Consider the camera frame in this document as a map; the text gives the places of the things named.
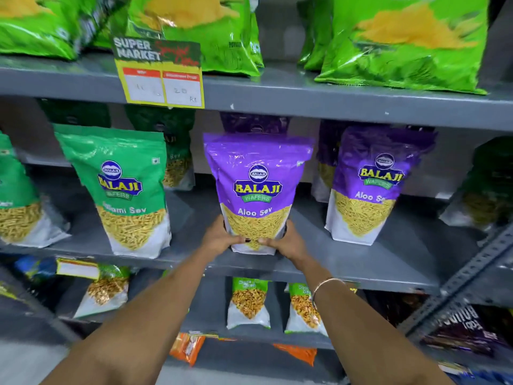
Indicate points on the person's right hand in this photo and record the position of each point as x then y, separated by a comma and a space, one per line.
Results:
290, 244

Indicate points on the person's left hand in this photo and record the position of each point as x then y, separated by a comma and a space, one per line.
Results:
214, 238

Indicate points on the person's left thumb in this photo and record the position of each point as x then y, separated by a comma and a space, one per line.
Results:
237, 241

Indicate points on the person's right thumb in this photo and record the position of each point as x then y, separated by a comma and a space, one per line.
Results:
269, 242

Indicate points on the purple snack packet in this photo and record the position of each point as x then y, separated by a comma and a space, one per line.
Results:
254, 122
326, 164
258, 176
372, 184

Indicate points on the person's right forearm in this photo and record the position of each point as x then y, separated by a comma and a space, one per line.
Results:
360, 332

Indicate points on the person's left forearm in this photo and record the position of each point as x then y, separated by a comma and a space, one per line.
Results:
140, 320

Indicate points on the small green snack packet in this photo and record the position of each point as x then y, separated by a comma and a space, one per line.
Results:
302, 312
102, 292
248, 304

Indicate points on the grey metal shelf board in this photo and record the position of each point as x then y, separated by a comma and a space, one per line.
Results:
288, 96
208, 312
360, 264

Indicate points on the orange snack packet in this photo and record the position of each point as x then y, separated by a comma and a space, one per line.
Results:
186, 348
296, 353

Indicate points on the small yellow price label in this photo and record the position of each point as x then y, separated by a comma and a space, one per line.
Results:
77, 269

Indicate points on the yellow shelf price tag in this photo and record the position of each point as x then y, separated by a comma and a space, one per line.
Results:
160, 76

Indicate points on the grey slotted metal upright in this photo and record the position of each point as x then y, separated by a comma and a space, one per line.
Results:
453, 284

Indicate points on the blue snack packet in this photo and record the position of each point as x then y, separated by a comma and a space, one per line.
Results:
34, 268

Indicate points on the light green chips bag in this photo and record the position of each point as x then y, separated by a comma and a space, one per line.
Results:
404, 40
208, 32
36, 27
314, 32
110, 23

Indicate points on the dark brown snack packet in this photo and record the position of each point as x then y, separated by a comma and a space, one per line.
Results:
473, 328

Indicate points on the dark green snack packet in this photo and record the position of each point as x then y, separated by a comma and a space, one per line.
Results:
485, 188

